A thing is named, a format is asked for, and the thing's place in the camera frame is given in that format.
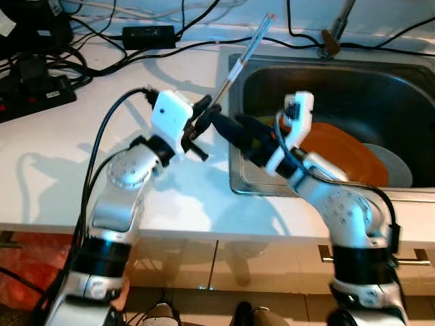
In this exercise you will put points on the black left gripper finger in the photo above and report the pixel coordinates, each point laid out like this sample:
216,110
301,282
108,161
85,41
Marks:
204,126
204,105

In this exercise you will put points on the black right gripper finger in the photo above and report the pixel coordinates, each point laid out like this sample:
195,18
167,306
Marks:
228,128
253,127

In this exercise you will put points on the wooden chopstick with silver end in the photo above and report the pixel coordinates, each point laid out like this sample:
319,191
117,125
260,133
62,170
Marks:
241,64
253,46

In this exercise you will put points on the orange round plate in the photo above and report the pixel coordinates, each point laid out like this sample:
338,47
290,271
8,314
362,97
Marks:
340,153

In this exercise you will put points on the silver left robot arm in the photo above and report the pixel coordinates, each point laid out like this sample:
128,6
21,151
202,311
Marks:
119,197

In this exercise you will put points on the white kitchen cabinet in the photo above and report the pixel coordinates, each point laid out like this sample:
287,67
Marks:
258,265

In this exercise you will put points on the black power adapter brick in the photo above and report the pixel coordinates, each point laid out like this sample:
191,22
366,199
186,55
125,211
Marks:
149,37

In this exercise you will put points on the metal sink faucet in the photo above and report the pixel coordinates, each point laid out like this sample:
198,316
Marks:
333,44

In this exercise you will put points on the stainless steel sink basin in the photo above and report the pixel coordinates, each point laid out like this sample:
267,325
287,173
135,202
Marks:
367,95

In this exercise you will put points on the black power strip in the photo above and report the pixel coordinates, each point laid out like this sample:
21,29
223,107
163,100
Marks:
34,92

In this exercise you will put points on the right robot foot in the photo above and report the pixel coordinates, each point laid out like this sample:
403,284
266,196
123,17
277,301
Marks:
262,316

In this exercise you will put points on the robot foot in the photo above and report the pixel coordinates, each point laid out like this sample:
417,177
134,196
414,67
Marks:
160,316
262,316

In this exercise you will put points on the black charger box with label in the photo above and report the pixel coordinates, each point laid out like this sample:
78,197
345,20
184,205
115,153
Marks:
34,27

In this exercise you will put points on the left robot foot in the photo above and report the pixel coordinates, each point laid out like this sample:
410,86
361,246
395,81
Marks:
160,316

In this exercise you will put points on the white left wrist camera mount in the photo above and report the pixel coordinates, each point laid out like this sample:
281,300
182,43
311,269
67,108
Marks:
170,115

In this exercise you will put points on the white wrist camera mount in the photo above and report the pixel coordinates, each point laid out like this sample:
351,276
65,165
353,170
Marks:
170,115
299,122

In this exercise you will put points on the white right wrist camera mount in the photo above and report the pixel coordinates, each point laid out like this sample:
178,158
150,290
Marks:
299,122

